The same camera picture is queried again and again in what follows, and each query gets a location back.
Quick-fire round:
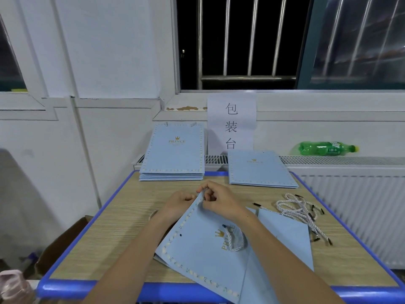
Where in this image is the person's left hand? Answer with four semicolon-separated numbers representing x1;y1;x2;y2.
155;190;205;225

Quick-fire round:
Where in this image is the person's right hand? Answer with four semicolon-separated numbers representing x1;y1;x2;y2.
196;180;251;223

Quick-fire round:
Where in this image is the stack of finished blue bags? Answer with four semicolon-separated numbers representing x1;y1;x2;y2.
140;173;206;178

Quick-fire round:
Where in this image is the stack of blue paper bags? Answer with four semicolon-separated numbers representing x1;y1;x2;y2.
228;150;299;189

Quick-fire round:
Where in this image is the pile of white twisted ropes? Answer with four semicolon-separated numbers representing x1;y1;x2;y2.
253;193;334;246

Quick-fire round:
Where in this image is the person's left forearm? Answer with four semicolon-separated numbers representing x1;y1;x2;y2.
82;212;181;304

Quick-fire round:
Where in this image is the person's right forearm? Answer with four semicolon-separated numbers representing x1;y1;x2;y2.
237;212;346;304

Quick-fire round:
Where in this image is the blue-edged wooden desk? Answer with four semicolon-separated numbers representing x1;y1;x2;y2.
37;171;405;304

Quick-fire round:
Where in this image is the white paper sign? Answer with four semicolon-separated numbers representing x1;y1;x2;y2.
207;93;258;154

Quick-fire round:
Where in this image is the green plastic bottle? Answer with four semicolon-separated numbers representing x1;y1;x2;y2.
299;141;359;157

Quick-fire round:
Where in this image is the brown cardboard box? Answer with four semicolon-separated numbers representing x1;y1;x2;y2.
35;216;95;277

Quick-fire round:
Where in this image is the metal window grille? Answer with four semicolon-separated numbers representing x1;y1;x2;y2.
176;0;312;92

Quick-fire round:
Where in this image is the white radiator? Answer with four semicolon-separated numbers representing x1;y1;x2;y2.
134;154;405;270

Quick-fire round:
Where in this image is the pink water bottle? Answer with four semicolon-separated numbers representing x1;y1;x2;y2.
0;269;36;304

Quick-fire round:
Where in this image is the white framed window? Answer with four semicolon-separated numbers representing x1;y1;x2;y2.
0;16;58;122

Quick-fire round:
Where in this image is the teal framed sliding window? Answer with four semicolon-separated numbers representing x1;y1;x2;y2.
297;0;405;91

